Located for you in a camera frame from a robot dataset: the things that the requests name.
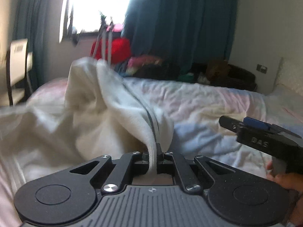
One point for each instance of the person's right hand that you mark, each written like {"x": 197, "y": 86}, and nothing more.
{"x": 286, "y": 181}

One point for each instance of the teal curtain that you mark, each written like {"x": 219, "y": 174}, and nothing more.
{"x": 37, "y": 28}
{"x": 184, "y": 23}

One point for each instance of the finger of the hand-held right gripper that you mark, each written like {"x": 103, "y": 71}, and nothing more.
{"x": 229, "y": 123}
{"x": 256, "y": 124}

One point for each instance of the bed with pink sheet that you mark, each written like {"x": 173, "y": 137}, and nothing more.
{"x": 203, "y": 101}

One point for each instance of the wall switch plate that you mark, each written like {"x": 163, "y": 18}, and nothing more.
{"x": 261, "y": 68}

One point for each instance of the bright window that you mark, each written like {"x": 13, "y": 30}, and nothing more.
{"x": 99, "y": 4}

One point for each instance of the white padded headboard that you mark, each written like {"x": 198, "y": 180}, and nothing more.
{"x": 291, "y": 75}

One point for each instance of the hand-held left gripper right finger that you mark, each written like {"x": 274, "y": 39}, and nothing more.
{"x": 163, "y": 163}

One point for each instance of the person's right forearm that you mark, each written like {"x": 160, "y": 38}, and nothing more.
{"x": 297, "y": 208}

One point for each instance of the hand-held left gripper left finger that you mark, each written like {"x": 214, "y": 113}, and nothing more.
{"x": 141, "y": 163}

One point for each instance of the black and white chair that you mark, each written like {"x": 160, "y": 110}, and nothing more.
{"x": 16, "y": 66}

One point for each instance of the red bag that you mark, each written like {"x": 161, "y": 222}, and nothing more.
{"x": 118, "y": 49}

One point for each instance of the brown plush toy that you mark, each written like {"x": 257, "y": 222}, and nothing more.
{"x": 216, "y": 69}

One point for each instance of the white zip-up garment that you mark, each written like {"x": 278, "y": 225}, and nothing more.
{"x": 94, "y": 113}

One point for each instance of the thin black and white pole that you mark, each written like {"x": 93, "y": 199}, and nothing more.
{"x": 99, "y": 42}

